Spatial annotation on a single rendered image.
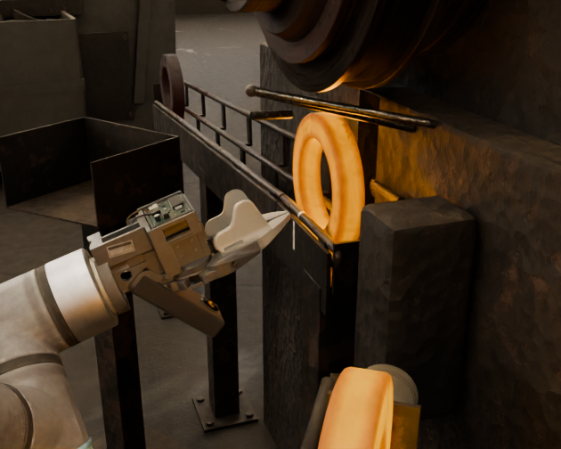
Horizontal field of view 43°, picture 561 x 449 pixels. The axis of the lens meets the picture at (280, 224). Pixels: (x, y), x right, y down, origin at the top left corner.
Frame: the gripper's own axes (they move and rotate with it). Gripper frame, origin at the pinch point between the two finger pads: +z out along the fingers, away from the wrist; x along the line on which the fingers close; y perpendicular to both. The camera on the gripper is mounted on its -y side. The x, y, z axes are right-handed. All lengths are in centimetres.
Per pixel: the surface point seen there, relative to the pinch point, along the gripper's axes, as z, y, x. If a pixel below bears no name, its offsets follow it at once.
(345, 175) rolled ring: 10.3, 0.1, 4.4
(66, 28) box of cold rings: -10, -3, 250
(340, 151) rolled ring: 11.1, 2.5, 6.0
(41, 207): -30, -8, 61
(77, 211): -24, -9, 54
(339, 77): 11.5, 13.0, 0.5
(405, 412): -1.4, -4.0, -29.9
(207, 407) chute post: -18, -73, 69
